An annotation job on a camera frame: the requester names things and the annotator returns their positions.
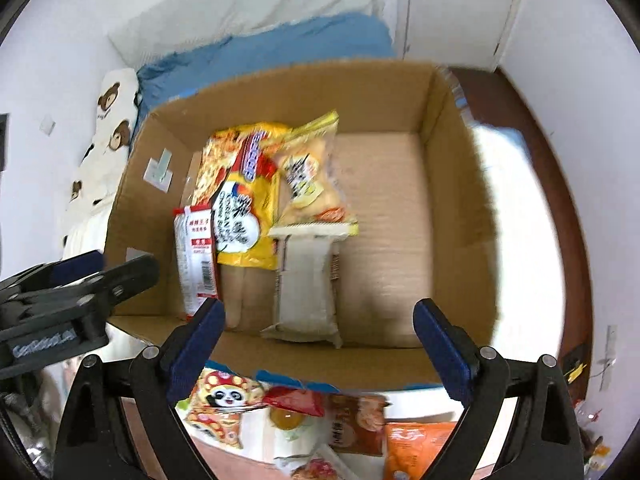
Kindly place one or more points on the narrow red white packet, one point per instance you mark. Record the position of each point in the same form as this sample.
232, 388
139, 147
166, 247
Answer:
196, 260

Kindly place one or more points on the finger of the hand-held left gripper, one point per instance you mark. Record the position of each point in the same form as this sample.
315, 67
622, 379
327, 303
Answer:
75, 264
127, 274

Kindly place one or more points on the striped cat print blanket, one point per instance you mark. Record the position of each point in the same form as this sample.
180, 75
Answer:
520, 260

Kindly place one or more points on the yellow trimmed bread packet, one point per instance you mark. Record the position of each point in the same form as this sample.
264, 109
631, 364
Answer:
310, 185

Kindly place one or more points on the yellow red snack packet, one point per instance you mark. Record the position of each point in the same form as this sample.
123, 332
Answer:
250, 240

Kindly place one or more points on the white padded headboard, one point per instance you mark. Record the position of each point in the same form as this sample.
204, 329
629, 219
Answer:
250, 0

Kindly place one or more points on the clear beige snack packet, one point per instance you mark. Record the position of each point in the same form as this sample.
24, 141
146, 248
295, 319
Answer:
237, 300

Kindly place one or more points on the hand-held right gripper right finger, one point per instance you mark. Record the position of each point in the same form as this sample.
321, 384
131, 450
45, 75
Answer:
442, 345

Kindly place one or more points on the cardboard box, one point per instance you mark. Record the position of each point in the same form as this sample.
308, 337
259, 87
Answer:
390, 210

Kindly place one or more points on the bear print pillow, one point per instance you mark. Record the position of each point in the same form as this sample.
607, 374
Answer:
112, 125

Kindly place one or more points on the brown orange snack packet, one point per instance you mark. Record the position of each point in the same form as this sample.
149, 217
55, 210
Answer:
355, 425

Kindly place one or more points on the egg yolk print packet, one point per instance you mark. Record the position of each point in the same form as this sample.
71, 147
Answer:
287, 424

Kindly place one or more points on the white snack packet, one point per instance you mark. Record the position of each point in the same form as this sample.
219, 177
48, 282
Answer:
305, 290

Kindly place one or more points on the panda print snack packet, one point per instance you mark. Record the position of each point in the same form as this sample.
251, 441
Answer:
225, 400

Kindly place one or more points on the white door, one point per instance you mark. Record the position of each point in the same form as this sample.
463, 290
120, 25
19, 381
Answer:
460, 5

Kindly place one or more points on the white wall socket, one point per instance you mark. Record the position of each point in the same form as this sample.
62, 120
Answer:
47, 124

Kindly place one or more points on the small red snack packet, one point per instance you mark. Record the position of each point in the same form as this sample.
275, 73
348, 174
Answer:
295, 400

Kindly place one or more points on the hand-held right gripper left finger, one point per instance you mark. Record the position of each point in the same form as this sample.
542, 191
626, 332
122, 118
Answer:
197, 350

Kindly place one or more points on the blue bed sheet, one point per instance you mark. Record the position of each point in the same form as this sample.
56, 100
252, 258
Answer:
280, 45

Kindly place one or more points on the pink pastry packet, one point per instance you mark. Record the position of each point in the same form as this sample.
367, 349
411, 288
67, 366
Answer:
320, 469

